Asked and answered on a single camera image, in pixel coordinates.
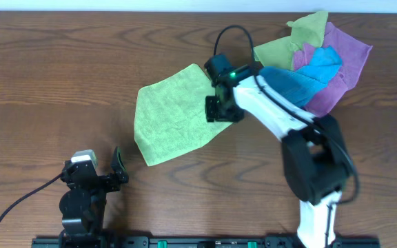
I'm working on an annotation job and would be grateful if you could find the purple microfiber cloth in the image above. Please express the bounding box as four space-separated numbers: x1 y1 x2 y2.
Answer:
293 22 372 116

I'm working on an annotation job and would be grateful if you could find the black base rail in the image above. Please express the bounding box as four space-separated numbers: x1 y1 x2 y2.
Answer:
31 235 381 248

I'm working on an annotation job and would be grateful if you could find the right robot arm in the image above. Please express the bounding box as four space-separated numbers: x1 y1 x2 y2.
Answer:
204 54 357 247

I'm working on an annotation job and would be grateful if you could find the light green microfiber cloth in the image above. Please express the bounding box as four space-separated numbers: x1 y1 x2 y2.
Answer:
134 63 231 167

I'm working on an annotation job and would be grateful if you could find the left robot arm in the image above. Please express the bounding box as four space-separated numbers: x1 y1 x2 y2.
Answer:
59 147 129 247

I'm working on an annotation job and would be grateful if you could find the blue microfiber cloth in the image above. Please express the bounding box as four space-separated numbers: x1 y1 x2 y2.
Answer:
260 46 342 107

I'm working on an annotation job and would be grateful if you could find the olive green microfiber cloth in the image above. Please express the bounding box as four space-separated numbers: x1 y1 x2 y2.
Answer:
254 11 329 70

